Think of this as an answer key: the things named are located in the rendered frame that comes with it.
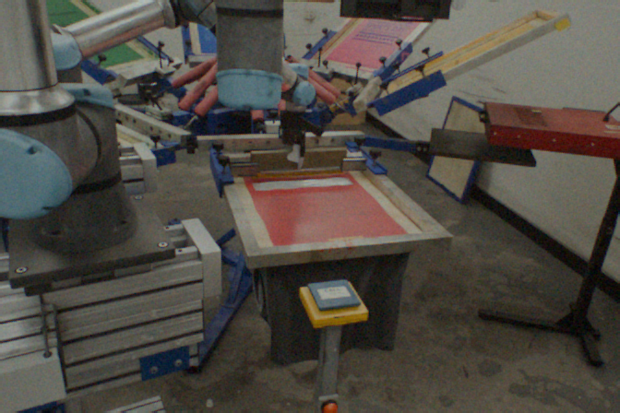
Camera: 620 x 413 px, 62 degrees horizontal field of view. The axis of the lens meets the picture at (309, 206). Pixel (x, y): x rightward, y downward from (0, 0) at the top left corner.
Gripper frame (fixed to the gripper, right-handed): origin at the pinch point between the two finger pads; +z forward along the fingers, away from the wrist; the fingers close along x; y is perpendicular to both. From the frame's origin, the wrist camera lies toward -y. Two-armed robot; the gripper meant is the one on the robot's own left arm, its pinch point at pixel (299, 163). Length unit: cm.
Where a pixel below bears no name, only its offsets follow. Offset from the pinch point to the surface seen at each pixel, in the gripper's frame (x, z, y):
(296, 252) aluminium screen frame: 60, 2, 17
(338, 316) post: 83, 6, 13
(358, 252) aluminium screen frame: 60, 4, -1
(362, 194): 19.7, 5.3, -17.5
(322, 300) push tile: 79, 4, 16
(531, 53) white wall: -137, -21, -200
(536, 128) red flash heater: -1, -10, -101
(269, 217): 31.4, 5.3, 17.5
